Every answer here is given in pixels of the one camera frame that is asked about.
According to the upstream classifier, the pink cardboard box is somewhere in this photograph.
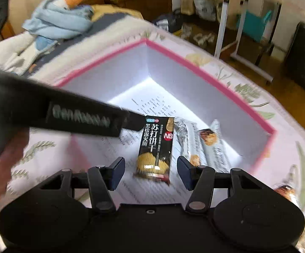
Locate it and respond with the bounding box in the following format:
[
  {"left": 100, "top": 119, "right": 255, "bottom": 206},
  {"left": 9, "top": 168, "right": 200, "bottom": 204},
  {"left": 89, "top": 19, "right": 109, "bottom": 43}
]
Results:
[{"left": 54, "top": 38, "right": 277, "bottom": 180}]

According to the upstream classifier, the black bag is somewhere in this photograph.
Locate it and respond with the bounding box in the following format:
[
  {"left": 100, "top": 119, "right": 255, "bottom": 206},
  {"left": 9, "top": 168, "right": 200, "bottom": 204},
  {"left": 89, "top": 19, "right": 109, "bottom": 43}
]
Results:
[{"left": 152, "top": 13, "right": 185, "bottom": 32}]

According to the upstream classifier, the brown paper bag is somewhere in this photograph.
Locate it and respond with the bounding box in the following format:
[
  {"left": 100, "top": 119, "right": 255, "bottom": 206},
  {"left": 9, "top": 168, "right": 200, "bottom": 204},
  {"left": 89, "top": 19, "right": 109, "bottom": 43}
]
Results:
[{"left": 180, "top": 0, "right": 203, "bottom": 16}]

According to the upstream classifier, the teal box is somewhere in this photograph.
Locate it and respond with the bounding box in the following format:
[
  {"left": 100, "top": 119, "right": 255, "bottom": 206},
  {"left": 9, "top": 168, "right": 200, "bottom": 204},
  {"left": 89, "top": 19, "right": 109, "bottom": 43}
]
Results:
[{"left": 236, "top": 10, "right": 273, "bottom": 43}]

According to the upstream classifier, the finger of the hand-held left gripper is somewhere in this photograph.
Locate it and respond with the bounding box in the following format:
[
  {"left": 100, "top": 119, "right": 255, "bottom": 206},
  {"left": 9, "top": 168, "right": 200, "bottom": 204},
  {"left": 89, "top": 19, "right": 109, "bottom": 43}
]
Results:
[{"left": 126, "top": 111, "right": 146, "bottom": 131}]

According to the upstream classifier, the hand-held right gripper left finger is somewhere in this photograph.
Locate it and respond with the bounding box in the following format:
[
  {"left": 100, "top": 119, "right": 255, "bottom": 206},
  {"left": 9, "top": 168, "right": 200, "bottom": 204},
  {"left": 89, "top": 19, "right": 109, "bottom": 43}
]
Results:
[{"left": 39, "top": 157, "right": 126, "bottom": 214}]

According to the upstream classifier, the wooden cabinet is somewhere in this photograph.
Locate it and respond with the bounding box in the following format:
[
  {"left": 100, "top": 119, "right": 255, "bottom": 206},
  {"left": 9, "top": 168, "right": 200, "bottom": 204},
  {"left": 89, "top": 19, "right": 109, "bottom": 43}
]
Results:
[{"left": 107, "top": 0, "right": 175, "bottom": 22}]

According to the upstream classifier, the black suitcase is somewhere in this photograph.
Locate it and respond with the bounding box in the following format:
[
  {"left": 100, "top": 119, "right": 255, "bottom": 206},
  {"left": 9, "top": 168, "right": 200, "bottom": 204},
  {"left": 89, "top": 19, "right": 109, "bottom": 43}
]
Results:
[{"left": 284, "top": 22, "right": 305, "bottom": 93}]

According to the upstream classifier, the floral printed bedsheet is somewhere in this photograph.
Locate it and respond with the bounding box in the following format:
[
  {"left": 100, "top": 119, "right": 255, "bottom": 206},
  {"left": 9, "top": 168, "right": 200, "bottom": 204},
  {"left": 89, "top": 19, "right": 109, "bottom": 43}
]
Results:
[{"left": 6, "top": 21, "right": 305, "bottom": 245}]

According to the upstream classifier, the light blue cloth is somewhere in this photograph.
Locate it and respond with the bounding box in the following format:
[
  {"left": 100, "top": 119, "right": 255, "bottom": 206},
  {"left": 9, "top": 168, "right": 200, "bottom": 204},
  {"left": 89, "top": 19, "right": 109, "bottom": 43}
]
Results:
[{"left": 22, "top": 0, "right": 95, "bottom": 39}]

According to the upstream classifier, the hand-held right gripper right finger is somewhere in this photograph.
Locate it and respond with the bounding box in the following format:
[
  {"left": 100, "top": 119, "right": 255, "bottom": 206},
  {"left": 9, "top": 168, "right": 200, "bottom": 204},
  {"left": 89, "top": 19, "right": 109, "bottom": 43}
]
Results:
[{"left": 177, "top": 156, "right": 259, "bottom": 214}]

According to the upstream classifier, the silver snack packet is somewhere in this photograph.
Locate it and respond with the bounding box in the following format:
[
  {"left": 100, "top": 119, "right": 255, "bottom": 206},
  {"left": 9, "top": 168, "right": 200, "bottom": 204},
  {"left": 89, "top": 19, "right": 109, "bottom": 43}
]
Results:
[
  {"left": 272, "top": 164, "right": 300, "bottom": 209},
  {"left": 195, "top": 119, "right": 242, "bottom": 170},
  {"left": 173, "top": 120, "right": 208, "bottom": 167}
]

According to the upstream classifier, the grey plastic bag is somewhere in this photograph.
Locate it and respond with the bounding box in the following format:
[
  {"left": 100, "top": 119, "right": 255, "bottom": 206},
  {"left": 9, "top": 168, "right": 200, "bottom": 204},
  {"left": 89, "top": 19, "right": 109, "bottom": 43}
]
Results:
[{"left": 193, "top": 0, "right": 218, "bottom": 22}]

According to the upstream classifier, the black cracker packet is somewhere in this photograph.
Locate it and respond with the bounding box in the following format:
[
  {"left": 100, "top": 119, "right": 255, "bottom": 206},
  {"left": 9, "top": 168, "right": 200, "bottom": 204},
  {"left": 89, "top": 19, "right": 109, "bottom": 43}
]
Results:
[{"left": 132, "top": 115, "right": 176, "bottom": 187}]

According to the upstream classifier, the white plush toy orange beak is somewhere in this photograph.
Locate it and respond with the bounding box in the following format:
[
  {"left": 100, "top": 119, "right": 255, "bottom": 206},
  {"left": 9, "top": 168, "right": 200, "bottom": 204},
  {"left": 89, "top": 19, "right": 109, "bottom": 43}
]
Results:
[{"left": 0, "top": 0, "right": 85, "bottom": 75}]

